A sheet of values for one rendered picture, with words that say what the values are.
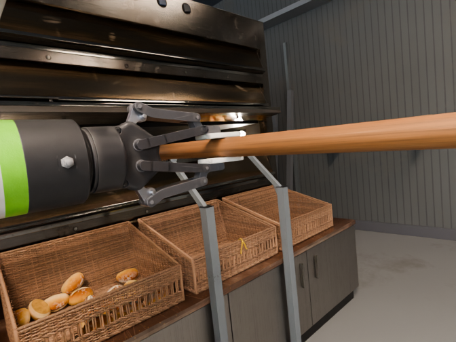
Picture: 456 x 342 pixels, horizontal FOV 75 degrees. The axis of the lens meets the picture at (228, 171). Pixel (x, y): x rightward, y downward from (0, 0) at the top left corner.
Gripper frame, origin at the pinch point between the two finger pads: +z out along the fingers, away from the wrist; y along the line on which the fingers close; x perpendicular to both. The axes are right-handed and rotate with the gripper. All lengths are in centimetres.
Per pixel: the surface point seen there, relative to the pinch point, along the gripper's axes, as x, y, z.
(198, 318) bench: -61, 66, 32
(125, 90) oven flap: -115, -35, 38
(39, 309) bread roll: -97, 53, -15
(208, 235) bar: -56, 33, 37
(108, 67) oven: -116, -47, 31
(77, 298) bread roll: -98, 55, -2
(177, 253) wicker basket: -78, 44, 35
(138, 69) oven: -116, -47, 47
